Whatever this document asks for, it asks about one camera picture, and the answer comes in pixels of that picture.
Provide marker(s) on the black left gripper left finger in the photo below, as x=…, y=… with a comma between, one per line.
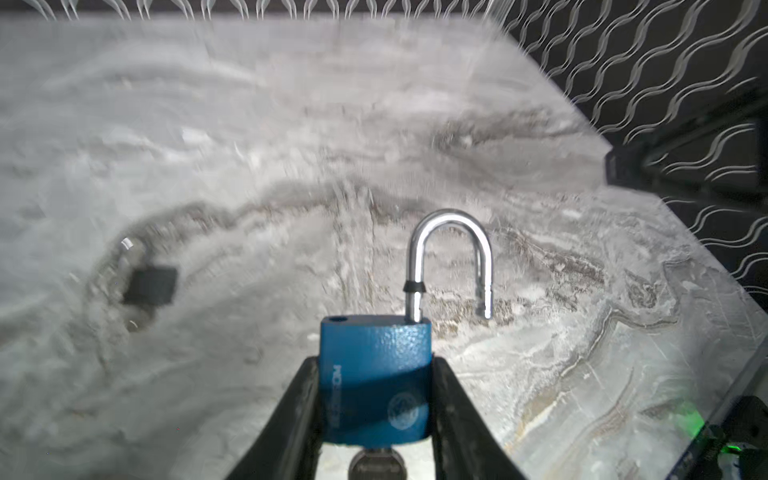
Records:
x=289, y=445

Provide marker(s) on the small dark padlock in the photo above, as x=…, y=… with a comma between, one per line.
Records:
x=148, y=285

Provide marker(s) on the blue padlock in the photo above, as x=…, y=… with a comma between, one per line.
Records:
x=375, y=370

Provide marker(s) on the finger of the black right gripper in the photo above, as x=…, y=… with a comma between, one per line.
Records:
x=717, y=155

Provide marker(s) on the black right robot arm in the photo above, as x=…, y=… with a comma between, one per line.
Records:
x=732, y=443

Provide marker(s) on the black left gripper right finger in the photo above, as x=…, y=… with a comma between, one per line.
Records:
x=463, y=446

